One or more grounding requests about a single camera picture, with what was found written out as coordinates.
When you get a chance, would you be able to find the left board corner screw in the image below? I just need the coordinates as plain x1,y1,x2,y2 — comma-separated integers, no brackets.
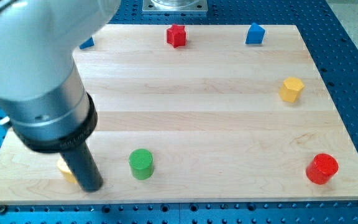
0,205,8,215

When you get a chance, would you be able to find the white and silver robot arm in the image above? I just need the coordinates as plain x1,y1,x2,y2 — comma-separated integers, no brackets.
0,0,120,153

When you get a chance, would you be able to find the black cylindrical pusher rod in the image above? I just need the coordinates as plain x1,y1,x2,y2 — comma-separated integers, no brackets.
60,142,103,192

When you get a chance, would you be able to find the blue triangle block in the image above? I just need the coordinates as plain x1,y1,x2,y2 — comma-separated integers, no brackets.
79,37,94,49

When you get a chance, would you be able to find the blue pentagon block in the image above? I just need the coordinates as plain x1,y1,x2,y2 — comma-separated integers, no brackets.
246,22,265,44

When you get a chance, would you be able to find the red cylinder block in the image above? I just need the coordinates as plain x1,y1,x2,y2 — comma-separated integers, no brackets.
306,153,339,185

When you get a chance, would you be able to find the red star block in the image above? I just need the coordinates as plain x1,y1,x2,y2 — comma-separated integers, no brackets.
166,24,186,48

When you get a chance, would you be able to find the yellow hexagon block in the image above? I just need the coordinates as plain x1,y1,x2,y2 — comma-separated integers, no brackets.
278,77,305,103

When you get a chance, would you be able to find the green cylinder block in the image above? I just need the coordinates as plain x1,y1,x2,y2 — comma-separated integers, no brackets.
129,149,154,180

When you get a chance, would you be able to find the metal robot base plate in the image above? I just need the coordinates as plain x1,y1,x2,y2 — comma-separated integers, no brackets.
142,0,208,13

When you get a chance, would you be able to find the light wooden board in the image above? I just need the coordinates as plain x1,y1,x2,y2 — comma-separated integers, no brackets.
0,25,358,205

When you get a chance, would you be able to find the yellow block behind rod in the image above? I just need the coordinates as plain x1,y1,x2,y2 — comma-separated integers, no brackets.
57,157,77,184

